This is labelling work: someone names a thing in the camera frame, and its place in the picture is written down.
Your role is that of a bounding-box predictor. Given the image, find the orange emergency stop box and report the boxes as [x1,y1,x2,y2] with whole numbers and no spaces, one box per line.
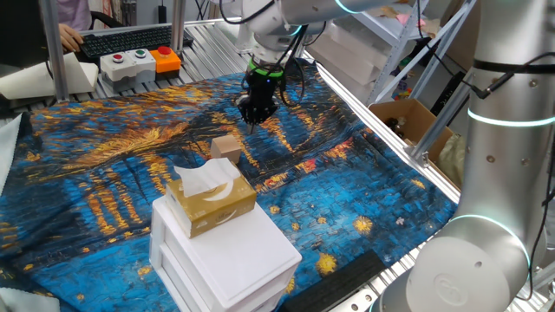
[150,45,183,81]

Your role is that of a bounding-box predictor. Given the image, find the white foam packaging block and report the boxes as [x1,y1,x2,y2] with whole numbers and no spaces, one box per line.
[308,21,394,104]

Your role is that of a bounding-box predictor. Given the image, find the person in pink shirt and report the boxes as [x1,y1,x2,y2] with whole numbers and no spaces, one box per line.
[55,0,95,31]

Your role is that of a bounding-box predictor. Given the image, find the black computer monitor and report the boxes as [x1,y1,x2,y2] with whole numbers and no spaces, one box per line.
[0,0,51,68]

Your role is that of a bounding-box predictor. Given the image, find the black gripper cable bundle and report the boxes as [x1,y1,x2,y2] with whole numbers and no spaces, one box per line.
[277,23,327,109]

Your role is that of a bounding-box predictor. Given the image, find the person's bare hand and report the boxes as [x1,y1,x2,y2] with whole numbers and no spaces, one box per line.
[58,23,86,55]

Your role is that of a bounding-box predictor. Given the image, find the beige cloth bag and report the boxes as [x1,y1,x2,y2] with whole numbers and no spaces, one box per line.
[436,133,467,190]

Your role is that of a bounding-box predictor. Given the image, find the aluminium frame post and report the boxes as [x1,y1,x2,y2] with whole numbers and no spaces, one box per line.
[39,0,71,103]
[170,0,187,55]

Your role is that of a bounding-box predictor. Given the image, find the white cloth piece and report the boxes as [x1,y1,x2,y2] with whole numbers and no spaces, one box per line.
[0,286,62,312]
[0,113,23,194]

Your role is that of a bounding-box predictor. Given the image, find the black computer keyboard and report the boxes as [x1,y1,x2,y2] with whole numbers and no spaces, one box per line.
[80,24,195,60]

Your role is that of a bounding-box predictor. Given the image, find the thin black looped cable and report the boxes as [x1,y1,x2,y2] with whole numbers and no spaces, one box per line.
[219,0,278,26]

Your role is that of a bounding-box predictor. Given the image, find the diagonal aluminium strut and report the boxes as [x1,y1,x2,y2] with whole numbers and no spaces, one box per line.
[408,64,474,168]

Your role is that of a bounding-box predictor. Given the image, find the large brown cardboard panel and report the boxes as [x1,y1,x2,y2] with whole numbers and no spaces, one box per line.
[448,0,482,73]

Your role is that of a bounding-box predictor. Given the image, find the white plastic drawer unit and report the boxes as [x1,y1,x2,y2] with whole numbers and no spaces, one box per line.
[149,195,304,312]

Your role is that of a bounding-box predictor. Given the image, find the starry night painting tablecloth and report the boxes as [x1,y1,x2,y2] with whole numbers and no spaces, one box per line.
[0,64,460,312]

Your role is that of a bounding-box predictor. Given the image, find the black cable with plug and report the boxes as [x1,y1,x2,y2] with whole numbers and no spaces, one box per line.
[415,0,555,101]

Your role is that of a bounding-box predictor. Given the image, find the black foam strip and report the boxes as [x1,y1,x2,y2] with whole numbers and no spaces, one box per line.
[279,249,387,312]

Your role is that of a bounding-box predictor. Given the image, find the green ringed wrist flange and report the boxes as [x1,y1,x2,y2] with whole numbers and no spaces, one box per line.
[247,59,285,80]

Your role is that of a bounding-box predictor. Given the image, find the white folded foam sheet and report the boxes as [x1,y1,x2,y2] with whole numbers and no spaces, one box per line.
[0,52,100,101]

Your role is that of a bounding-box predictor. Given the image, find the white metal shelf rack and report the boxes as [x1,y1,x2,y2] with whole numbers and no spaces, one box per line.
[366,0,478,107]

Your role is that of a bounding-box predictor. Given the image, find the small wooden block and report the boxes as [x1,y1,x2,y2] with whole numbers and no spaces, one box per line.
[210,133,244,165]

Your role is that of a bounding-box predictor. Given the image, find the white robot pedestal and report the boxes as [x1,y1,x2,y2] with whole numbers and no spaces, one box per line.
[214,0,257,55]

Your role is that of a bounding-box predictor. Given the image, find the black office chair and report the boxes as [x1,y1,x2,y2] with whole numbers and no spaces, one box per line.
[89,10,125,30]

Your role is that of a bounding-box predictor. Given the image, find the white tissue sheet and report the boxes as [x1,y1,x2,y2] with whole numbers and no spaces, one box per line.
[173,157,242,198]

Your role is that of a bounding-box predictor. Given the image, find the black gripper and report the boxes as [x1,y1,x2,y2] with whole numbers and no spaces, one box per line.
[236,75,284,135]

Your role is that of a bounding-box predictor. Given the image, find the aluminium table edge rail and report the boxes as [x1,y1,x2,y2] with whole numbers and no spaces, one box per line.
[303,51,467,205]

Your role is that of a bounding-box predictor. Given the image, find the open cardboard box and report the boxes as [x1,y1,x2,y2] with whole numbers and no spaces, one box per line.
[368,98,455,164]

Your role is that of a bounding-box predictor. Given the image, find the small bottles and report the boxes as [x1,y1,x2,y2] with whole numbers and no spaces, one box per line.
[385,115,409,139]

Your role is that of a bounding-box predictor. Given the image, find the grey two-button control box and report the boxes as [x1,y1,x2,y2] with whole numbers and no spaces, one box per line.
[99,48,158,93]

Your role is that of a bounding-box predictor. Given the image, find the golden tissue box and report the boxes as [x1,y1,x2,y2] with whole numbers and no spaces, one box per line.
[165,172,258,239]

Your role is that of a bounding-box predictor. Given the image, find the thin black hanging cable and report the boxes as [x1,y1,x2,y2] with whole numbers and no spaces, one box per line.
[518,133,555,302]

